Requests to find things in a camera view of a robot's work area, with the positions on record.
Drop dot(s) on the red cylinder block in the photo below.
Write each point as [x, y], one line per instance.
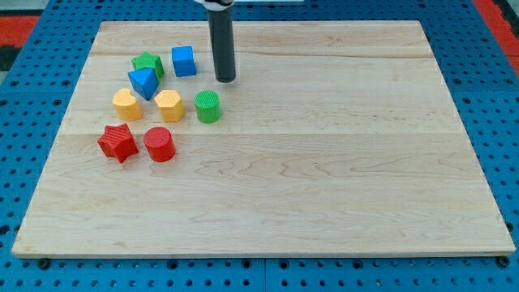
[160, 144]

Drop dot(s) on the yellow heart block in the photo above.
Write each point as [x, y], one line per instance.
[126, 106]

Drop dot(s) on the blue cube block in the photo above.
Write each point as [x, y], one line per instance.
[183, 61]

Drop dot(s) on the green cylinder block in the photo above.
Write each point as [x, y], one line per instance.
[207, 106]

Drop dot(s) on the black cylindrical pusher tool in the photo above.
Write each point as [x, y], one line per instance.
[220, 20]

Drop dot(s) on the blue triangle block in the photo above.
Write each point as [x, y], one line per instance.
[144, 82]

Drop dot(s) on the green star block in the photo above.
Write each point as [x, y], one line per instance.
[149, 61]

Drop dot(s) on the red star block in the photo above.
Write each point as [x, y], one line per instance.
[118, 142]

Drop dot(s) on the yellow hexagon block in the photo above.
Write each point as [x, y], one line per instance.
[169, 103]

